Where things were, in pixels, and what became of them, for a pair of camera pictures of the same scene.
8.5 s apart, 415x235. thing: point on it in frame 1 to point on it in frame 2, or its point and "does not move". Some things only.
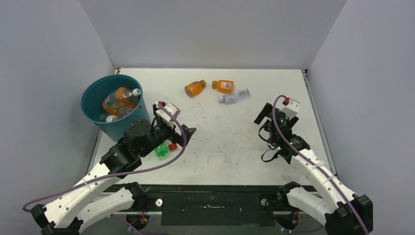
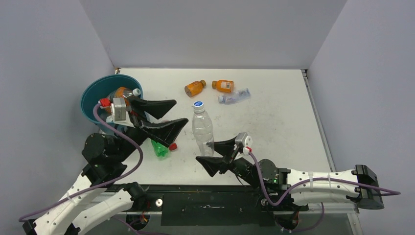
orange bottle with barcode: [224, 86] does not move
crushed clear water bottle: [235, 96] does not move
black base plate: [219, 204] does not move
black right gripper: [265, 113] to [213, 164]
